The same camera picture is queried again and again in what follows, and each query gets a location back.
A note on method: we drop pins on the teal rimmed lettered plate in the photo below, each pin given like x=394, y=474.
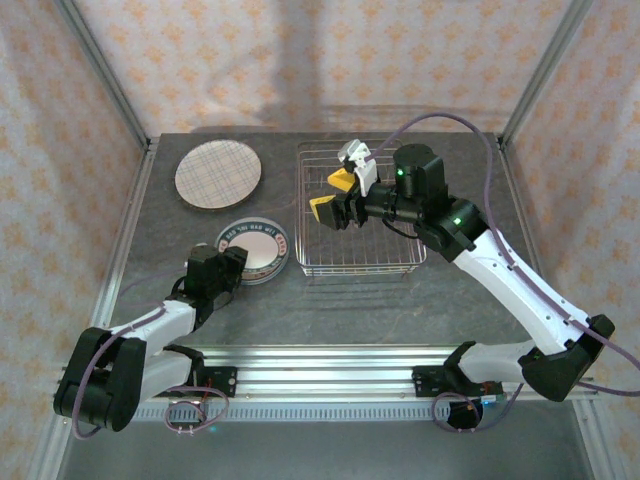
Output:
x=255, y=247

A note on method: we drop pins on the brown speckled plate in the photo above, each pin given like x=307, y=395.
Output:
x=215, y=210

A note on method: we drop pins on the plaid lined plate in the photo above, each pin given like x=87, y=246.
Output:
x=217, y=172

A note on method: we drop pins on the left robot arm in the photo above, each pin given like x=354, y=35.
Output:
x=125, y=380

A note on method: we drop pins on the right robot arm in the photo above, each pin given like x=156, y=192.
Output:
x=515, y=290

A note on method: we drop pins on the green circuit board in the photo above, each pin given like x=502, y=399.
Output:
x=492, y=399

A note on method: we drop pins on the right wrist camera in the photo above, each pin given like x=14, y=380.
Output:
x=365, y=172

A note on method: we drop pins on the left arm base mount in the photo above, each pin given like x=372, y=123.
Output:
x=225, y=382

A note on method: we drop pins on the aluminium rail frame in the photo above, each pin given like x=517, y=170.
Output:
x=325, y=375

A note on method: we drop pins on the aluminium corner post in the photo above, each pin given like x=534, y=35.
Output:
x=542, y=75
x=107, y=80

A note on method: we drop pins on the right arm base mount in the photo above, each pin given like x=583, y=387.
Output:
x=425, y=382

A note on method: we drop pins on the aluminium frame leg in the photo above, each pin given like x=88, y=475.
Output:
x=50, y=450
x=591, y=450

